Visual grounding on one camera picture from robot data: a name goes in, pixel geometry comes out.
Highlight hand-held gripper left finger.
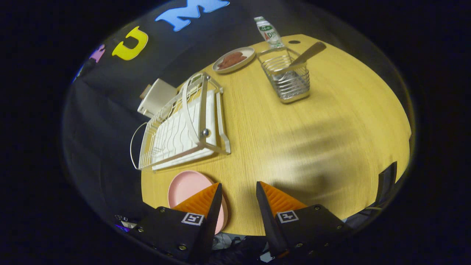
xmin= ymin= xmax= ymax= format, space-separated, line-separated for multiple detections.
xmin=130 ymin=182 xmax=223 ymax=264

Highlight white drip tray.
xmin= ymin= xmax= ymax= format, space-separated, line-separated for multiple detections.
xmin=152 ymin=89 xmax=217 ymax=171

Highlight red meat patty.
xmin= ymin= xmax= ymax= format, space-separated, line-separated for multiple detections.
xmin=217 ymin=57 xmax=243 ymax=70
xmin=225 ymin=52 xmax=248 ymax=63

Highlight metal wire basket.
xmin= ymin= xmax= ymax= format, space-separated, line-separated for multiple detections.
xmin=256 ymin=47 xmax=311 ymax=104

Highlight white round plate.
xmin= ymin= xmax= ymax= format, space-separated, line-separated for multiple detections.
xmin=212 ymin=47 xmax=256 ymax=74

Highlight white toaster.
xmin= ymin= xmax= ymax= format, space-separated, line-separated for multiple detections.
xmin=137 ymin=78 xmax=178 ymax=118

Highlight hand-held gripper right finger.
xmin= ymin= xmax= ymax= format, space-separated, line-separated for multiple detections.
xmin=256 ymin=181 xmax=354 ymax=260

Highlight pink plate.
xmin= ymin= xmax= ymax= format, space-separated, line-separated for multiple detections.
xmin=168 ymin=170 xmax=229 ymax=235

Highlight wooden handled metal spoon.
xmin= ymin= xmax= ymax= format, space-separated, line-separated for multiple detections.
xmin=288 ymin=41 xmax=327 ymax=70

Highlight white green label bottle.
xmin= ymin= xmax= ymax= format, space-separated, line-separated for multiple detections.
xmin=254 ymin=16 xmax=284 ymax=49

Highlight white wire dish rack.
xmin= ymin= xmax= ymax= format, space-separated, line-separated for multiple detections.
xmin=130 ymin=71 xmax=231 ymax=171

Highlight black backdrop cloth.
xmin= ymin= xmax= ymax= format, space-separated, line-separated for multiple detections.
xmin=62 ymin=0 xmax=368 ymax=236

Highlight white printed strap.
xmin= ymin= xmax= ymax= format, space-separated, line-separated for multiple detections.
xmin=114 ymin=215 xmax=137 ymax=232

